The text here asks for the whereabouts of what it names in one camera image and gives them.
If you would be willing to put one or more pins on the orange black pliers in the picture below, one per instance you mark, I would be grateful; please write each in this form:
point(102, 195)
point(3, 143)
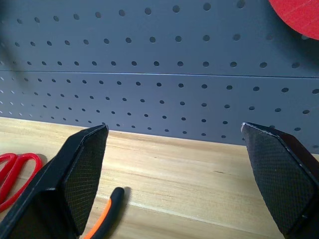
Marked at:
point(112, 204)

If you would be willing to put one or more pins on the grey perforated pegboard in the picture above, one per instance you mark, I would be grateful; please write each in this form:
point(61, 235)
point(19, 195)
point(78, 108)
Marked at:
point(149, 49)

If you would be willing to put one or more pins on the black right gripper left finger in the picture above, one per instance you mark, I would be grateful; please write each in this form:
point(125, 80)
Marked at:
point(49, 189)

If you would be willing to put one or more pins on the red tape roll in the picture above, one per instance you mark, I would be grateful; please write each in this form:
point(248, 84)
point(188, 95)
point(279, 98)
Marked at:
point(299, 15)

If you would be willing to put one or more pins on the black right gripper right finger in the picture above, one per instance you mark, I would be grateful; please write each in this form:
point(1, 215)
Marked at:
point(281, 174)

